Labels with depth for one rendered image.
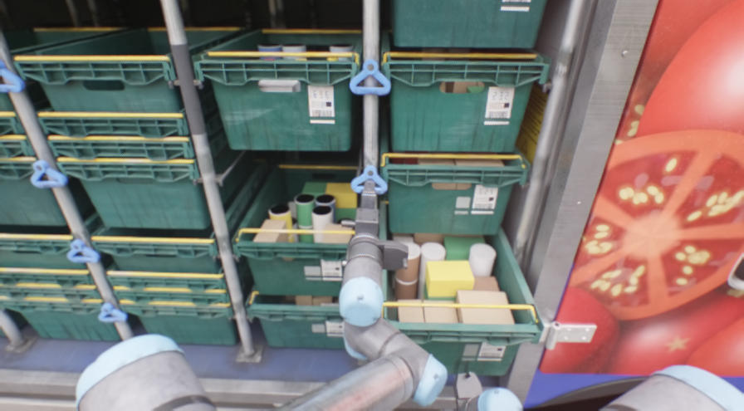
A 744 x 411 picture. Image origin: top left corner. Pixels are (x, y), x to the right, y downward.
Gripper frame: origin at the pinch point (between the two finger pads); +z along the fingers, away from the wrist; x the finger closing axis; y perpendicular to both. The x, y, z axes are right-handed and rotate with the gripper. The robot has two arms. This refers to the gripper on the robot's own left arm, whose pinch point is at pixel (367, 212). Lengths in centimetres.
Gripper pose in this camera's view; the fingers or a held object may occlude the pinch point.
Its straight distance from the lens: 92.1
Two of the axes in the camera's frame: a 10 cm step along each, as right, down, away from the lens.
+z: 0.3, -4.7, 8.8
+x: -0.7, 8.8, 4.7
